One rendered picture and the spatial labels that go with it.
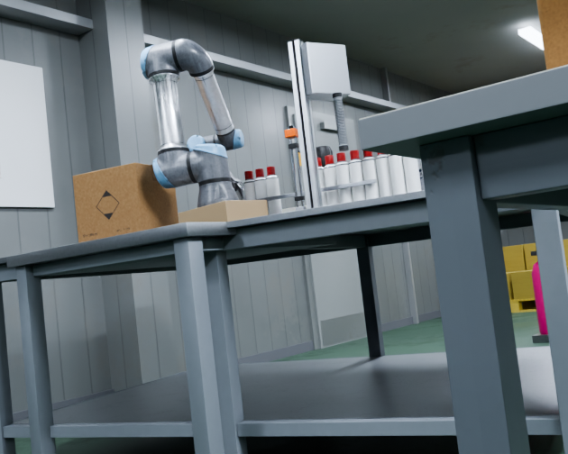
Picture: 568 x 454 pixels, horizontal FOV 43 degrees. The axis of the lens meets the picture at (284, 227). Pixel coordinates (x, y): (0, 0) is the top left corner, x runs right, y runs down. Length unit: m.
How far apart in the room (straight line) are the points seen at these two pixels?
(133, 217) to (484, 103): 2.11
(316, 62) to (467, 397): 2.06
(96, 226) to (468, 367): 2.20
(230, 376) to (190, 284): 0.34
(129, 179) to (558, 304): 1.54
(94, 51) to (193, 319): 3.01
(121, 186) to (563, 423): 1.67
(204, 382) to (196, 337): 0.13
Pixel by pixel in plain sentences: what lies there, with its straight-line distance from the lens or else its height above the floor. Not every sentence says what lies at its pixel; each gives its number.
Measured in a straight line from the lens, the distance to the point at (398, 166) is 2.60.
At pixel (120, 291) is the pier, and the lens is 4.54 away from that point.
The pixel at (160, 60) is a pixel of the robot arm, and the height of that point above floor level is 1.47.
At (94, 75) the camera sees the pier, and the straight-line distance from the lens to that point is 4.79.
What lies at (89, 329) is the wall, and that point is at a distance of 4.59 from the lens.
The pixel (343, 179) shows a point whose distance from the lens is 2.67.
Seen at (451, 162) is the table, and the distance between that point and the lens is 0.68.
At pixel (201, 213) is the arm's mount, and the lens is 2.44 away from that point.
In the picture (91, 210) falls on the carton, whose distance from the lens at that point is 2.77.
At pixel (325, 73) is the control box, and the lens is 2.64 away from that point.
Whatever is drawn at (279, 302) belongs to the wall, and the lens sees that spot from 5.97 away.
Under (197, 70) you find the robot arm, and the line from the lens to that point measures 2.69.
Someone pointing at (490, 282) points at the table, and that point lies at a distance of 0.67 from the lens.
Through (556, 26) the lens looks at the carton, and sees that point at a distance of 0.99.
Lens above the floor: 0.64
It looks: 4 degrees up
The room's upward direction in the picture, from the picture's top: 6 degrees counter-clockwise
